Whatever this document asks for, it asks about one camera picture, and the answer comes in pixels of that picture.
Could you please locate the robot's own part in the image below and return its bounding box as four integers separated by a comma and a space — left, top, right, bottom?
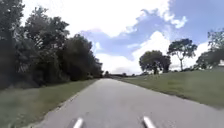
142, 115, 157, 128
72, 117, 84, 128

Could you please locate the grass verge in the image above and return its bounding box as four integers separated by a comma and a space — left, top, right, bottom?
0, 78, 100, 128

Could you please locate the grey asphalt path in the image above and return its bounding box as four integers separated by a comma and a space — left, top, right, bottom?
24, 78, 224, 128

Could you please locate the grass slope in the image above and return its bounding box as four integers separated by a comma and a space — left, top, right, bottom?
118, 68, 224, 109

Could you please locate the row of trees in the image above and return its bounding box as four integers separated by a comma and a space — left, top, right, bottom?
138, 28, 224, 76

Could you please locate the wood of dense trees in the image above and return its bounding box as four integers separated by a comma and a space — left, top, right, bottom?
0, 0, 104, 90

